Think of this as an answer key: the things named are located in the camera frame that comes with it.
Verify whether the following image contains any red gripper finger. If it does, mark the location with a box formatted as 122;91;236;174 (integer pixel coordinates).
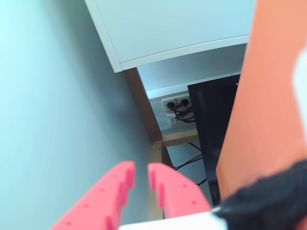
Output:
148;162;213;219
50;161;136;230

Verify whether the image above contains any orange first aid box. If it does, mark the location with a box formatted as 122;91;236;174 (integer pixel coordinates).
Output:
215;0;307;203

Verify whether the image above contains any wooden desk crossbar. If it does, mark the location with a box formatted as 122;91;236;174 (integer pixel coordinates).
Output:
162;130;200;147

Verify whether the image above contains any black glossy electronic device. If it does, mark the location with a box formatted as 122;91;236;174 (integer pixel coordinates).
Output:
187;74;241;207

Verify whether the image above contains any wooden desk leg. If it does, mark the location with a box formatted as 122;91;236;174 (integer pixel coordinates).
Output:
123;67;174;221

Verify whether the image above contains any white desk top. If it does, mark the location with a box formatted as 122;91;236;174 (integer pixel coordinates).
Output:
83;0;258;74

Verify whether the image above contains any black floor cable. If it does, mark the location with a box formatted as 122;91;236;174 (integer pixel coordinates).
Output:
189;142;202;153
172;154;204;170

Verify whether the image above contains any black plugged cable bundle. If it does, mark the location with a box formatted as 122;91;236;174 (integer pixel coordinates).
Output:
173;104;197;124

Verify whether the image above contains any white wall power socket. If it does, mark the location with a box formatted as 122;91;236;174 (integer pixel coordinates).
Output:
160;94;193;114

